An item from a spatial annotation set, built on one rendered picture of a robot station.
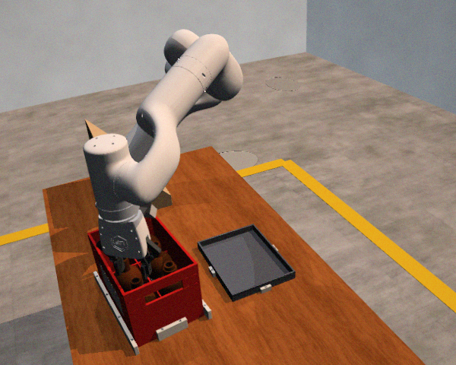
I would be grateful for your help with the red crate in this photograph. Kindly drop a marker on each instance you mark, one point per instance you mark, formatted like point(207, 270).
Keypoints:
point(143, 319)

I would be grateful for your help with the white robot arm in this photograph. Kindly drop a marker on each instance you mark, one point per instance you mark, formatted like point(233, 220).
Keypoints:
point(129, 168)

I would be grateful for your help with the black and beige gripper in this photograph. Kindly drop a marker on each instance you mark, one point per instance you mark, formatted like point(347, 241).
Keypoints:
point(129, 238)

